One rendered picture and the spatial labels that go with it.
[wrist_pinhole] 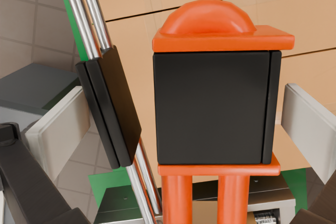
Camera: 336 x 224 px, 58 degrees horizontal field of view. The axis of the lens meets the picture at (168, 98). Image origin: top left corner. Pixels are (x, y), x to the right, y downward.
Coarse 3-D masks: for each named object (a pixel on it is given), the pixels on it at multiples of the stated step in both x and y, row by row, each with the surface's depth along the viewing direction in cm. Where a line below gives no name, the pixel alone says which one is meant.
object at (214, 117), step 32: (224, 32) 17; (256, 32) 16; (160, 64) 16; (192, 64) 16; (224, 64) 16; (256, 64) 16; (160, 96) 17; (192, 96) 17; (224, 96) 17; (256, 96) 16; (160, 128) 17; (192, 128) 17; (224, 128) 17; (256, 128) 17; (160, 160) 18; (192, 160) 18; (224, 160) 18; (256, 160) 18
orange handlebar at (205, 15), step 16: (208, 0) 17; (176, 16) 17; (192, 16) 17; (208, 16) 17; (224, 16) 17; (240, 16) 17; (160, 32) 18; (176, 32) 17; (192, 32) 17; (176, 176) 20; (224, 176) 20; (240, 176) 20; (176, 192) 20; (224, 192) 21; (240, 192) 20; (176, 208) 21; (224, 208) 21; (240, 208) 21
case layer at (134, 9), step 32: (128, 0) 87; (160, 0) 87; (192, 0) 86; (224, 0) 86; (256, 0) 86; (288, 0) 85; (320, 0) 85; (128, 32) 90; (288, 32) 88; (320, 32) 88; (128, 64) 94; (288, 64) 92; (320, 64) 91; (320, 96) 95; (288, 160) 103
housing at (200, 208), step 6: (192, 204) 25; (198, 204) 25; (204, 204) 25; (210, 204) 25; (216, 204) 25; (192, 210) 24; (198, 210) 24; (204, 210) 24; (210, 210) 24; (216, 210) 24; (192, 216) 23; (198, 216) 23; (204, 216) 23; (210, 216) 23; (216, 216) 23; (192, 222) 23; (198, 222) 23; (204, 222) 23; (210, 222) 23; (216, 222) 23
